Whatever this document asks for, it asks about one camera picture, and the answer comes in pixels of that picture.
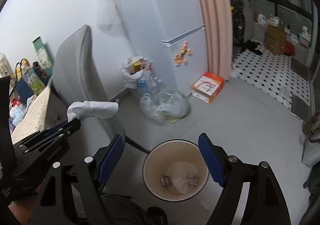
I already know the white tissue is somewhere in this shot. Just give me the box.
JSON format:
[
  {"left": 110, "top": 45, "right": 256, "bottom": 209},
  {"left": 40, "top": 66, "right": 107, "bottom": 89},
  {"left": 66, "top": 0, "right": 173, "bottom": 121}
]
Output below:
[{"left": 67, "top": 101, "right": 119, "bottom": 122}]

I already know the printed receipt paper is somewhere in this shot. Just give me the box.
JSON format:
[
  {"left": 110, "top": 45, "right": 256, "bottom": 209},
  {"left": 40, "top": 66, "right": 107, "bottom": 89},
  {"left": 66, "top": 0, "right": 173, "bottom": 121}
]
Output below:
[{"left": 160, "top": 174, "right": 200, "bottom": 194}]

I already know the beige trash bin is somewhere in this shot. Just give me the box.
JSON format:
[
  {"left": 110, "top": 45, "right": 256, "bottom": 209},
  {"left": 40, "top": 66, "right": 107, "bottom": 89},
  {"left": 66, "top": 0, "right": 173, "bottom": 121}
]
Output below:
[{"left": 142, "top": 139, "right": 209, "bottom": 202}]

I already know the white plastic trash bag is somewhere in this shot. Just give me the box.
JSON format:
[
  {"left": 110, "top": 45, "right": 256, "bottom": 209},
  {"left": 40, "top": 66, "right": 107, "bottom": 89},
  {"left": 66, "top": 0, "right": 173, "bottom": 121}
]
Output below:
[{"left": 120, "top": 57, "right": 152, "bottom": 90}]

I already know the floral cream tablecloth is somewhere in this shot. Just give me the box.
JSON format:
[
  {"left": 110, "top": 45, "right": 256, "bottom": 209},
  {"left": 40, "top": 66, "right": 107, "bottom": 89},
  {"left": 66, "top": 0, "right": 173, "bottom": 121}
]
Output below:
[{"left": 11, "top": 86, "right": 51, "bottom": 144}]

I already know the navy blue lunch bag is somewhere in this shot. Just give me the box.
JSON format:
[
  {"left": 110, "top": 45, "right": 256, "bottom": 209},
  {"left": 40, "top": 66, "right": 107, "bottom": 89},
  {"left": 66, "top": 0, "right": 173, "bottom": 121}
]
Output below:
[{"left": 15, "top": 58, "right": 49, "bottom": 104}]

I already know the grey upholstered chair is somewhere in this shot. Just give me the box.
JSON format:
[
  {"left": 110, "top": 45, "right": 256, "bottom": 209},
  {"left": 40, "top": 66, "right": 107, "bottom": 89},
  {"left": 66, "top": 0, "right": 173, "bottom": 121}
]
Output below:
[{"left": 53, "top": 25, "right": 149, "bottom": 157}]

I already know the green carton box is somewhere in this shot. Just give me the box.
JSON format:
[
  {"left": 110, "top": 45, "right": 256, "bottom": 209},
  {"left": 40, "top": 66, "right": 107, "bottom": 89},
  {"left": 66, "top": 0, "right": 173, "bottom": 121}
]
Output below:
[{"left": 33, "top": 36, "right": 53, "bottom": 76}]

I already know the clear plastic bottle bag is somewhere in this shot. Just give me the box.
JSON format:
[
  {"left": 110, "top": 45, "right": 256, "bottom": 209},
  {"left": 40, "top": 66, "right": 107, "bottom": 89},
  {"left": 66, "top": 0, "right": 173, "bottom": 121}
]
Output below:
[{"left": 139, "top": 88, "right": 191, "bottom": 125}]

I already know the white mesh hanging bag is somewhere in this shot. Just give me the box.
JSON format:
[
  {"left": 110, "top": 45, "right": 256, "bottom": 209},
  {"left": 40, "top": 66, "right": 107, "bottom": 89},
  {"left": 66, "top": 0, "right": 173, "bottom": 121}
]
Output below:
[{"left": 97, "top": 0, "right": 121, "bottom": 31}]

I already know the orange white cardboard box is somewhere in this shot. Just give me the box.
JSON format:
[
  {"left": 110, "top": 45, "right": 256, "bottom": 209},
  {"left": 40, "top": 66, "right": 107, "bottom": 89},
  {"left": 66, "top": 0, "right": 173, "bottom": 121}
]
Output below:
[{"left": 191, "top": 72, "right": 225, "bottom": 104}]

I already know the white refrigerator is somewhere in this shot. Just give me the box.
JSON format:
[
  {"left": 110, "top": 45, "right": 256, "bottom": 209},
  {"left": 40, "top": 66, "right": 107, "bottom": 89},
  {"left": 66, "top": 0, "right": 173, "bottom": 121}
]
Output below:
[{"left": 115, "top": 0, "right": 207, "bottom": 95}]

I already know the brown cardboard box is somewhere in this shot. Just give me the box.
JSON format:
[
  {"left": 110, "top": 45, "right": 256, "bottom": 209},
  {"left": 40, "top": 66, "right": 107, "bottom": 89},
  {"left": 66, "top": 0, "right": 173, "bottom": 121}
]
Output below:
[{"left": 264, "top": 25, "right": 286, "bottom": 55}]

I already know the pink curtain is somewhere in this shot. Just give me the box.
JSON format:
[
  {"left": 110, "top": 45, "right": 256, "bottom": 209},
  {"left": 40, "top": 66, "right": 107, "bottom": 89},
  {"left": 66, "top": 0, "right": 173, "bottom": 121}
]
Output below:
[{"left": 200, "top": 0, "right": 233, "bottom": 80}]

